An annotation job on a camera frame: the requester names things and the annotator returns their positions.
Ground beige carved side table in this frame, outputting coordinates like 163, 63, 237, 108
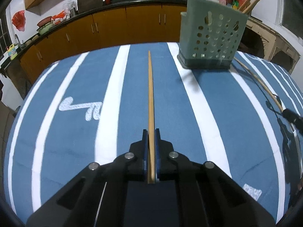
237, 17, 300, 73

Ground right window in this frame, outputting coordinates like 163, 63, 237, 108
281, 0, 302, 38

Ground window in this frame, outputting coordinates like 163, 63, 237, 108
0, 12, 11, 58
281, 0, 302, 38

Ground green perforated utensil holder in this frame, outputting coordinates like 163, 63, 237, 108
177, 0, 248, 70

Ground yellow detergent bottle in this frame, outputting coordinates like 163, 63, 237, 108
7, 44, 17, 60

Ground green enamel basin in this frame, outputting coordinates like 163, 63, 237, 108
37, 23, 54, 35

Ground lower wooden cabinets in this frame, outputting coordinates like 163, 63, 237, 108
20, 4, 186, 83

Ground left window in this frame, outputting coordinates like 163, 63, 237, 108
0, 12, 11, 58

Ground red bowl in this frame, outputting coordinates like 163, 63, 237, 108
37, 16, 52, 28

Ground glass jar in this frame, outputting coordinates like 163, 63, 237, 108
63, 1, 77, 16

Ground dark wooden cutting board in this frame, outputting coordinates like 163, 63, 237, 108
77, 0, 103, 13

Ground red plastic bag on wall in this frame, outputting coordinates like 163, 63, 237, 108
12, 10, 26, 32

